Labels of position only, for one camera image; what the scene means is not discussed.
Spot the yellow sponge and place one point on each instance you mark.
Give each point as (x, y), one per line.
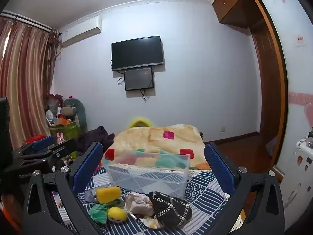
(108, 193)

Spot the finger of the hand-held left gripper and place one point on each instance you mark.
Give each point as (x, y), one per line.
(44, 143)
(57, 151)

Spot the clear plastic storage bin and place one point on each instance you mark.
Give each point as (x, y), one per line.
(149, 173)

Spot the wooden wardrobe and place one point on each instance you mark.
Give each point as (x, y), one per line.
(259, 61)

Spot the black wall television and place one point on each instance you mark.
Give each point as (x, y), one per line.
(137, 52)

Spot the white appliance with stickers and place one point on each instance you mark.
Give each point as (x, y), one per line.
(302, 161)

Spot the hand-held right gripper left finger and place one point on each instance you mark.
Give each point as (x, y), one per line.
(88, 166)

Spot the white wall air conditioner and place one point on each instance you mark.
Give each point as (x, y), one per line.
(80, 33)

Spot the white wall socket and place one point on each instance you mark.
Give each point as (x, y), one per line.
(222, 129)

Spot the white sliding wardrobe door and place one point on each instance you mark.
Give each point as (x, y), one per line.
(293, 78)

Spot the red flat object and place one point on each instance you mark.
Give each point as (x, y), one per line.
(33, 138)

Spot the pink bunny toy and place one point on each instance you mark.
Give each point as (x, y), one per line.
(60, 137)

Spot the green bin of toys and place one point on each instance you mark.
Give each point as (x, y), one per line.
(64, 128)

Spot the person's left forearm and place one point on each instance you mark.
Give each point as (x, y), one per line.
(8, 213)

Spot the grey small cloth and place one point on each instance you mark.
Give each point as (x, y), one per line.
(90, 195)

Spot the beige crumpled cloth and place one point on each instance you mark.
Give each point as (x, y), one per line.
(138, 204)

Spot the red striped curtain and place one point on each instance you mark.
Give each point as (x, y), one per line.
(22, 78)

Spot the dark purple cloth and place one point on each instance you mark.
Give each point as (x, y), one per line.
(95, 137)

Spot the beige blanket with coloured squares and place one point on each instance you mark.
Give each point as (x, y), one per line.
(156, 139)

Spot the small black wall monitor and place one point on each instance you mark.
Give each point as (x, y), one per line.
(139, 78)

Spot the green long plush toy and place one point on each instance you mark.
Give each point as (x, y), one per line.
(78, 112)

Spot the blue wave-pattern bedsheet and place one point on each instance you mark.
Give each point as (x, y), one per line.
(205, 195)

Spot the yellow fluffy object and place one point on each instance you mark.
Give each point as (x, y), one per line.
(139, 123)

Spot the yellow and green plush doll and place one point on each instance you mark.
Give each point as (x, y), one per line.
(115, 214)

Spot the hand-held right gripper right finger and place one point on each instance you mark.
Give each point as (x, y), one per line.
(220, 169)

